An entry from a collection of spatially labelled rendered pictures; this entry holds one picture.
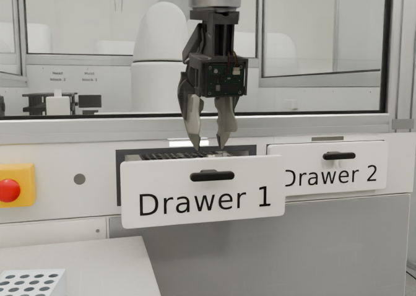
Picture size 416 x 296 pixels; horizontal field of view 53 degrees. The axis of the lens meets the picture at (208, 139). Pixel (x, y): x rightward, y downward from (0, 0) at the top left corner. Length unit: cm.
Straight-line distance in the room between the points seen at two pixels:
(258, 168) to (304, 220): 27
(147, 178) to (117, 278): 16
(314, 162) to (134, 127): 39
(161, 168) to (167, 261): 27
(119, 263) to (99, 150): 23
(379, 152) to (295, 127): 21
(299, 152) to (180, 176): 31
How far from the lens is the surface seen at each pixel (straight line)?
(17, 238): 89
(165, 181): 71
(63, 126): 83
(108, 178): 84
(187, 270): 93
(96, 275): 70
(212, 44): 57
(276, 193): 77
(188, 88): 64
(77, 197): 85
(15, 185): 79
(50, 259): 79
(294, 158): 92
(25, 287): 62
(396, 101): 107
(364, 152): 101
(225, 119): 66
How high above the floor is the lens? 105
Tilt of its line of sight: 7 degrees down
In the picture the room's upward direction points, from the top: straight up
